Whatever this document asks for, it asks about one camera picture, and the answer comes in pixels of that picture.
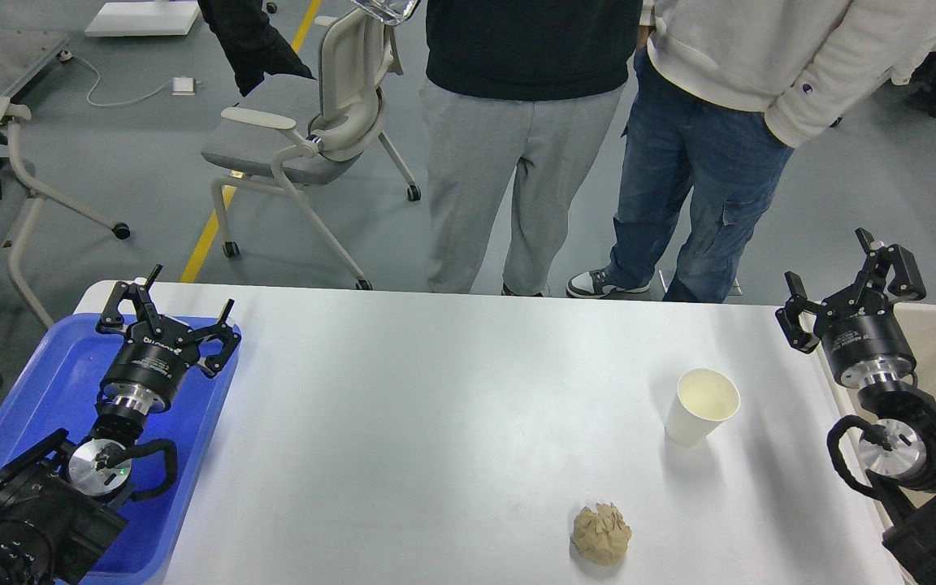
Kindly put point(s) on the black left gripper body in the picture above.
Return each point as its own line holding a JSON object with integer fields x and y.
{"x": 151, "y": 364}

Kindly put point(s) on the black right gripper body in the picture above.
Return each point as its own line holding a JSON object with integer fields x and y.
{"x": 863, "y": 345}

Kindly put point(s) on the white paper cup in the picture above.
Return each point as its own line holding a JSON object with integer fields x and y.
{"x": 704, "y": 398}

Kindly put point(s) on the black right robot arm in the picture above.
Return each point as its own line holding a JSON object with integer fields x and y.
{"x": 892, "y": 458}

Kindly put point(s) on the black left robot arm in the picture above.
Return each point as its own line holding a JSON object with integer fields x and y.
{"x": 102, "y": 438}

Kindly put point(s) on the blue plastic tray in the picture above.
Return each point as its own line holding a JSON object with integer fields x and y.
{"x": 58, "y": 388}

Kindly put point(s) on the person in blue jeans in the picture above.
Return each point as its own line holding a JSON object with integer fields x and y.
{"x": 727, "y": 90}

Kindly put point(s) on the grey beige office chair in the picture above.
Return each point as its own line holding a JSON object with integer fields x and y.
{"x": 292, "y": 132}

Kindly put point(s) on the crumpled brown paper ball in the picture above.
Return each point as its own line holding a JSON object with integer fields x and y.
{"x": 601, "y": 535}

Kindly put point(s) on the white board on floor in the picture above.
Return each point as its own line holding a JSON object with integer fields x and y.
{"x": 144, "y": 19}

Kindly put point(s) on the person in black clothes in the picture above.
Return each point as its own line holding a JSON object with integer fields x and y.
{"x": 252, "y": 46}

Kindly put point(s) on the person in grey sweatpants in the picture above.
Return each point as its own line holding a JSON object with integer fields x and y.
{"x": 519, "y": 96}

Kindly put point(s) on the white power adapter with cable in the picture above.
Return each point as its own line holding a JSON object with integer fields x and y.
{"x": 182, "y": 86}

